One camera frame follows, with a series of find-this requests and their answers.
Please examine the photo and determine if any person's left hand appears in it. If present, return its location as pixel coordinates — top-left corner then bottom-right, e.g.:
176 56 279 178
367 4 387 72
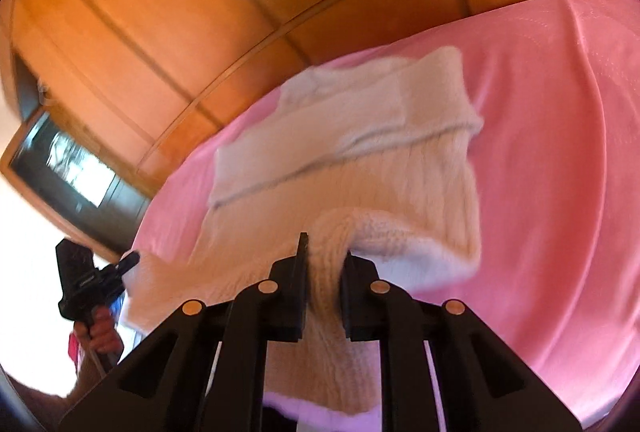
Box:
73 306 124 356

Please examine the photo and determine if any cream knit sweater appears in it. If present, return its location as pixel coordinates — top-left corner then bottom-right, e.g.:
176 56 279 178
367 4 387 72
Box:
120 45 486 418

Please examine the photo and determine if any dark framed mirror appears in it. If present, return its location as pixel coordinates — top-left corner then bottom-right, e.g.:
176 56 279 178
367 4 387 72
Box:
0 105 153 260

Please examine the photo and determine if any person's left forearm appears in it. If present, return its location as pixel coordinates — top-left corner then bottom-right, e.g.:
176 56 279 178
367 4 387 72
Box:
57 348 120 413

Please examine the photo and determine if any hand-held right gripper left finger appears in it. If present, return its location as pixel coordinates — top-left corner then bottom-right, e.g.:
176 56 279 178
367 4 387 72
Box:
57 232 311 432

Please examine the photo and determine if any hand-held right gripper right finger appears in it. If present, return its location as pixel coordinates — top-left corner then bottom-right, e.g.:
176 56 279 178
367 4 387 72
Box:
341 251 584 432

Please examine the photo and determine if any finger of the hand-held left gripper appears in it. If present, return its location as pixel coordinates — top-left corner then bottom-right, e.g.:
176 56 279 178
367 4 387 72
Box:
114 251 142 275

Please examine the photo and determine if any wooden wardrobe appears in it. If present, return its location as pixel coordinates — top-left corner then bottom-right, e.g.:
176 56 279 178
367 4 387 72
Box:
0 0 636 195

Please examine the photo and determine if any pink blanket covered bed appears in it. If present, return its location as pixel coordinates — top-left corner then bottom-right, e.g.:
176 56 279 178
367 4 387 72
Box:
131 0 640 428

